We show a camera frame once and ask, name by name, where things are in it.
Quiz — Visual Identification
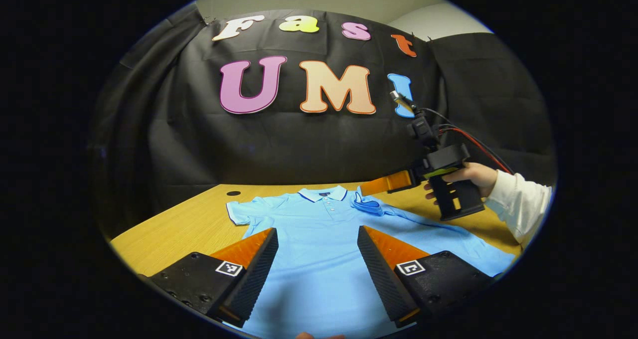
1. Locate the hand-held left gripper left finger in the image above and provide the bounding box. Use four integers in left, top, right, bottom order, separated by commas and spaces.
149, 227, 280, 329

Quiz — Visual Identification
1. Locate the red gripper cable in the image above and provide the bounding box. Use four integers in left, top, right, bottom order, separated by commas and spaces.
438, 126, 515, 175

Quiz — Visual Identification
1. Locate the light blue T-shirt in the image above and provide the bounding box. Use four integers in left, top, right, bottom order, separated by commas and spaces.
226, 185, 516, 339

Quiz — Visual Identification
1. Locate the black backdrop cloth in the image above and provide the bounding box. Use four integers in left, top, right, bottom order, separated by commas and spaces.
87, 2, 558, 240

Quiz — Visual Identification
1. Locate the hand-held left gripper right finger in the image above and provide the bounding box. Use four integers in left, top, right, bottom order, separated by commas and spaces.
356, 225, 495, 329

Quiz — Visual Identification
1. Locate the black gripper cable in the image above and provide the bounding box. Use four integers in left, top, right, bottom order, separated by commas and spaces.
421, 108, 509, 172

